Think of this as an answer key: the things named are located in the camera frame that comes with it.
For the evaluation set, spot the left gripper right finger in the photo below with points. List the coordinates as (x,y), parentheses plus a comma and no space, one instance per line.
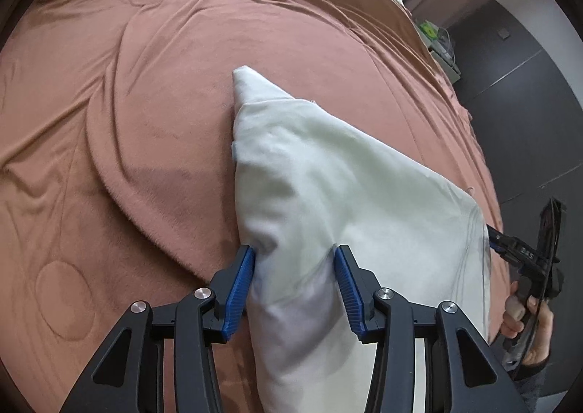
(461,372)

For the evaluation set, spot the brown bed blanket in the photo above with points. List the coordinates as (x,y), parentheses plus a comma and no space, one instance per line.
(117,168)

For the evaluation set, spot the white bedside cabinet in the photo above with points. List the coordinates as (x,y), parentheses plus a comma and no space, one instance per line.
(441,47)

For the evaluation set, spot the cream white garment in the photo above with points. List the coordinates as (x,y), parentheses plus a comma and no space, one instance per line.
(305,182)

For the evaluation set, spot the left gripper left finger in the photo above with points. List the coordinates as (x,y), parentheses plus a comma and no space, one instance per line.
(126,372)

